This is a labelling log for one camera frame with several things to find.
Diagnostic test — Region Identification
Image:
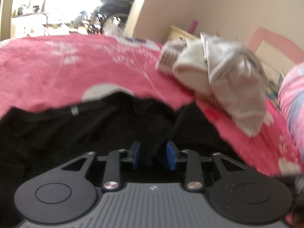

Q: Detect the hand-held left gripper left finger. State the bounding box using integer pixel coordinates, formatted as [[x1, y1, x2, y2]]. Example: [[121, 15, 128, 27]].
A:
[[59, 141, 141, 192]]

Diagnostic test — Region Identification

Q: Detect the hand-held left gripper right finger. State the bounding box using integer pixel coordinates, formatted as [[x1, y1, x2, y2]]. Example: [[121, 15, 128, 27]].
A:
[[153, 141, 247, 192]]

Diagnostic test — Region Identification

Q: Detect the black shirt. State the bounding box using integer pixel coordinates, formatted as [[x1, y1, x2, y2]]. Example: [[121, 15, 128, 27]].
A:
[[0, 91, 247, 228]]

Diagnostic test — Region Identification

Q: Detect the white crumpled clothes pile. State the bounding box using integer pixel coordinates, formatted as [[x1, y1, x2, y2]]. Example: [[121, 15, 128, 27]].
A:
[[172, 32, 269, 137]]

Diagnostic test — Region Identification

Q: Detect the checkered cloth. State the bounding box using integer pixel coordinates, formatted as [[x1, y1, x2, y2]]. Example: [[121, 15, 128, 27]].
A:
[[157, 39, 188, 76]]

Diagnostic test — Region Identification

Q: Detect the pink floral blanket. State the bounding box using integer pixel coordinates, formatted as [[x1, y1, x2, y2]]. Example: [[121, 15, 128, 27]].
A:
[[0, 33, 304, 224]]

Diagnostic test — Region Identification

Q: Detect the cream nightstand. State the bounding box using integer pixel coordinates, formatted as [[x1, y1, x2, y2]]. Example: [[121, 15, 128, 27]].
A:
[[169, 25, 200, 43]]

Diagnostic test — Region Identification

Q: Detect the pink box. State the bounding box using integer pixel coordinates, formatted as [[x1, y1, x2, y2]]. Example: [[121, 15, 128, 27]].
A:
[[188, 20, 199, 34]]

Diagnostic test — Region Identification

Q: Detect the pale green chair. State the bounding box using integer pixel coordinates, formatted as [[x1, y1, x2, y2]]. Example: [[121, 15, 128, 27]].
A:
[[71, 11, 87, 29]]

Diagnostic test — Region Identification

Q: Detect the wheelchair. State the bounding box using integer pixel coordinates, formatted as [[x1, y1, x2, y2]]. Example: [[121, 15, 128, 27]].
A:
[[91, 0, 138, 35]]

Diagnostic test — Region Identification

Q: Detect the pink and cream headboard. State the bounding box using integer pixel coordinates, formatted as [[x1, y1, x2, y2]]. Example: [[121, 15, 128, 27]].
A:
[[247, 27, 304, 81]]

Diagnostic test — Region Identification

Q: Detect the folding table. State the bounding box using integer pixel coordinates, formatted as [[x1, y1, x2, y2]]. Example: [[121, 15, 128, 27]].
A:
[[11, 5, 49, 37]]

